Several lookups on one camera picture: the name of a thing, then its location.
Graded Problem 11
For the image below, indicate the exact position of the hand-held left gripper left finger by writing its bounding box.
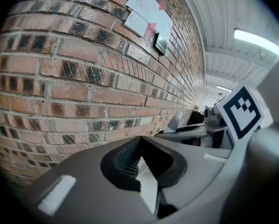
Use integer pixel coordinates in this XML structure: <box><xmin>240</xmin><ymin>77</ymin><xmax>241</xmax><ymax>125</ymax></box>
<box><xmin>24</xmin><ymin>136</ymin><xmax>159</xmax><ymax>224</ymax></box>

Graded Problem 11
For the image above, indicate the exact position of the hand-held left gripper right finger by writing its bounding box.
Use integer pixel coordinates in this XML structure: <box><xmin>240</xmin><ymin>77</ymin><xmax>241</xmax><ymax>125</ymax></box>
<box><xmin>141</xmin><ymin>136</ymin><xmax>232</xmax><ymax>213</ymax></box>

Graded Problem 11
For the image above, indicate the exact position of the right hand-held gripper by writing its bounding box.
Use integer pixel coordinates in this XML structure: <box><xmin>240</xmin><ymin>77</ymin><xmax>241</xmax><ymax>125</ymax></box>
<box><xmin>154</xmin><ymin>83</ymin><xmax>267</xmax><ymax>149</ymax></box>

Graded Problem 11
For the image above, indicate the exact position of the long ceiling light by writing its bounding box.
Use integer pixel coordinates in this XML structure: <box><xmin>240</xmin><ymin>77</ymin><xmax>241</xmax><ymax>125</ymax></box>
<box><xmin>233</xmin><ymin>28</ymin><xmax>279</xmax><ymax>57</ymax></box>
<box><xmin>216</xmin><ymin>84</ymin><xmax>232</xmax><ymax>92</ymax></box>

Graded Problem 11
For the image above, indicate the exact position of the white paper note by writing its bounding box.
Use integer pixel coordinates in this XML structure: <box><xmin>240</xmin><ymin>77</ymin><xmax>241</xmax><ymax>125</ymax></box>
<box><xmin>126</xmin><ymin>0</ymin><xmax>174</xmax><ymax>41</ymax></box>

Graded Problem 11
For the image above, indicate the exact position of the small black wall device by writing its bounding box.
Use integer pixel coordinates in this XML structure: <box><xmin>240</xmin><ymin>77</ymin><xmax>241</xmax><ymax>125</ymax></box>
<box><xmin>153</xmin><ymin>32</ymin><xmax>169</xmax><ymax>56</ymax></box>

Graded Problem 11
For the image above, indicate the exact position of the white wall switch plate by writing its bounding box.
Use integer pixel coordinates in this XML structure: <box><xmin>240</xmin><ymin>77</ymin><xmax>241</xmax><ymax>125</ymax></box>
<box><xmin>123</xmin><ymin>10</ymin><xmax>149</xmax><ymax>36</ymax></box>

